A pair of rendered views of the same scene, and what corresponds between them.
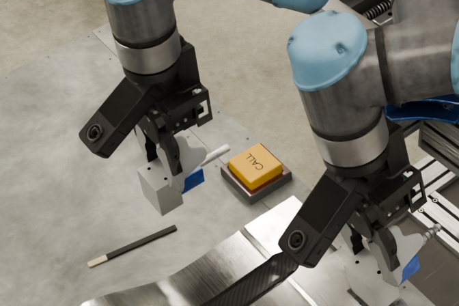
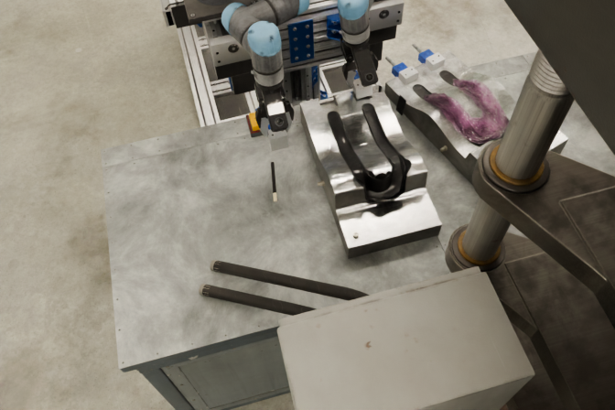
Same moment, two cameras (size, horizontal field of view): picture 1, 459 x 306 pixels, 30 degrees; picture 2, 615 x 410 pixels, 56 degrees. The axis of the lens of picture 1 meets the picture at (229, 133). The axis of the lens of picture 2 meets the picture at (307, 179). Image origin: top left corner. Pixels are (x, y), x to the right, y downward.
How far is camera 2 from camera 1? 1.20 m
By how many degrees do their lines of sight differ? 45
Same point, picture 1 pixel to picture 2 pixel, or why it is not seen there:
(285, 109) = (93, 176)
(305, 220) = (364, 70)
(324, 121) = (364, 25)
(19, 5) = not seen: outside the picture
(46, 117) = (159, 201)
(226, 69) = (36, 195)
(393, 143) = not seen: hidden behind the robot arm
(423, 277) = not seen: hidden behind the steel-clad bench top
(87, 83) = (146, 178)
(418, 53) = not seen: outside the picture
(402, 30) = not seen: outside the picture
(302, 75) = (360, 11)
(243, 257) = (322, 128)
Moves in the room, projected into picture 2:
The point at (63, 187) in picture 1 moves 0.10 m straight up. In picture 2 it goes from (218, 202) to (212, 183)
